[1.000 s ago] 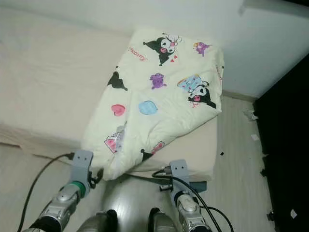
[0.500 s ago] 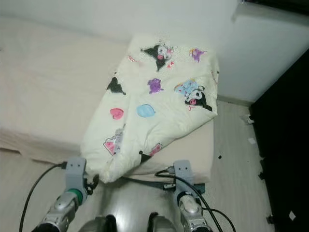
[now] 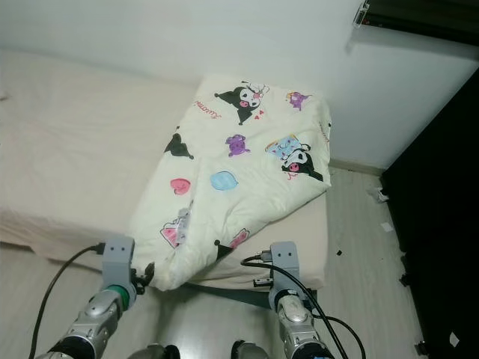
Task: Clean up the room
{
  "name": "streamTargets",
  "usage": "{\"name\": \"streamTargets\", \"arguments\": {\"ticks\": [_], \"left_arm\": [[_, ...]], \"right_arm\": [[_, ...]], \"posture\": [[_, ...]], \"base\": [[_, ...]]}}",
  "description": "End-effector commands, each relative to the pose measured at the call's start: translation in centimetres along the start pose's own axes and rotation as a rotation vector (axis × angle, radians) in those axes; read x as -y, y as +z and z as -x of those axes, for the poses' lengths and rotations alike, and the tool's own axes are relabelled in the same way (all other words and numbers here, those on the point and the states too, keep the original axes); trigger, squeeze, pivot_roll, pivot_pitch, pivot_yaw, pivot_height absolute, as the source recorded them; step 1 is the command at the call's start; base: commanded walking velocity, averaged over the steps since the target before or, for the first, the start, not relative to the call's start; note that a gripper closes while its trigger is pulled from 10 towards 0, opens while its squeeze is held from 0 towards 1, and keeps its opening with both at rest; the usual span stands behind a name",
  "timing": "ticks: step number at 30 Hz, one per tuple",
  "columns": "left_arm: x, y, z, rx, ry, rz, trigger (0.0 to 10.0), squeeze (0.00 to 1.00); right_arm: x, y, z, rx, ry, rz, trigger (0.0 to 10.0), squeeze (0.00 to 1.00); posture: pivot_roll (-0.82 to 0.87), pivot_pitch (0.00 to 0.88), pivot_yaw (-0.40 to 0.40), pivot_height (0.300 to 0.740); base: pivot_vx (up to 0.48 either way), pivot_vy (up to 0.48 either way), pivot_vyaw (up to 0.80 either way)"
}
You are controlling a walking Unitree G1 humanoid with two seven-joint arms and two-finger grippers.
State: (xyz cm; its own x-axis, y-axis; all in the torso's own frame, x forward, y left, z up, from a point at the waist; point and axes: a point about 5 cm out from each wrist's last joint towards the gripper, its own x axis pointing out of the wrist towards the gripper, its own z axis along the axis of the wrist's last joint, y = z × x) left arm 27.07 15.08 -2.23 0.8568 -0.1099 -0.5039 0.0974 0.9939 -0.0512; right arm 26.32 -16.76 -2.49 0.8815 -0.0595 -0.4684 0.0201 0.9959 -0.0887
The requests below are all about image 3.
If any cream cartoon print quilt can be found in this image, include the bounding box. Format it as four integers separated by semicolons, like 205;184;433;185
129;73;332;292

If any clear plastic wrapper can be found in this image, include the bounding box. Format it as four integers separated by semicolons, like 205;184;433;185
171;206;193;248

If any grey right robot leg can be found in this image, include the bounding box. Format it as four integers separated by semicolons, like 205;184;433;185
232;340;274;359

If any beige sheeted mattress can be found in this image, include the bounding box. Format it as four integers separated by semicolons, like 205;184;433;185
0;51;334;292

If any black foam floor mat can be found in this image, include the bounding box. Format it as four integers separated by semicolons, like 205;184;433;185
382;71;479;359

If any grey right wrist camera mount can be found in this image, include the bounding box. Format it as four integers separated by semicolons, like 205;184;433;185
269;241;300;296

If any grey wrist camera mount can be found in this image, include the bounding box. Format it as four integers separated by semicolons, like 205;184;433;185
103;236;137;289
269;241;300;296

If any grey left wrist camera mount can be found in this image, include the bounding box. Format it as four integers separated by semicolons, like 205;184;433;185
103;236;137;289

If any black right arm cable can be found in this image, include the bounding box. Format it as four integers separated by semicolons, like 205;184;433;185
241;254;367;359

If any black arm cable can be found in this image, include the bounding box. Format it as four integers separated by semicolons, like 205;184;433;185
30;243;107;359
241;254;367;359

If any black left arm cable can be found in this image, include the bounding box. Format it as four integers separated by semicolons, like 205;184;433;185
30;243;107;359

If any black wall shelf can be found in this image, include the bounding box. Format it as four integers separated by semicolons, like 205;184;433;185
356;0;479;37

